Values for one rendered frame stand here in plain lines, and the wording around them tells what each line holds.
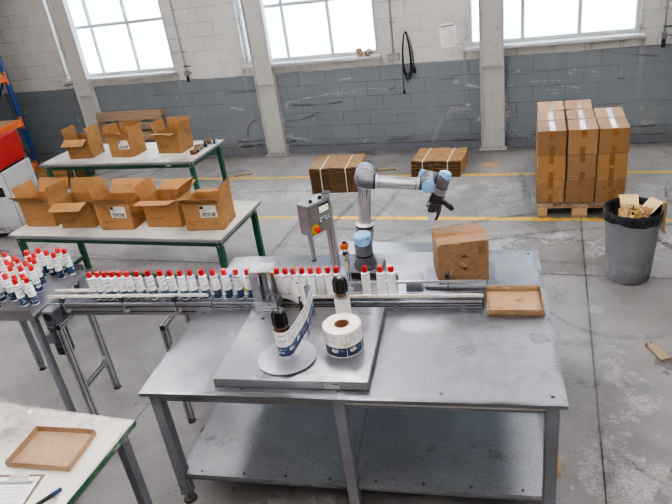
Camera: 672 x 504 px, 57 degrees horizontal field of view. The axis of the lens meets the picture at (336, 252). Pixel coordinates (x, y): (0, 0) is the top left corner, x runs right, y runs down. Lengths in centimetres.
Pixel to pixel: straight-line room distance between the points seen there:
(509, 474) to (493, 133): 594
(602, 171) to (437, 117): 298
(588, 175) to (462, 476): 386
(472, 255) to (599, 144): 299
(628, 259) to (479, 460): 245
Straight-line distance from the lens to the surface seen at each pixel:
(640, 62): 859
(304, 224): 352
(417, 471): 348
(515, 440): 365
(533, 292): 371
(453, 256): 368
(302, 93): 918
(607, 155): 647
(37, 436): 347
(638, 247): 533
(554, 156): 644
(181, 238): 518
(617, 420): 418
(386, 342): 333
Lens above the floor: 276
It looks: 27 degrees down
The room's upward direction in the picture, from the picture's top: 8 degrees counter-clockwise
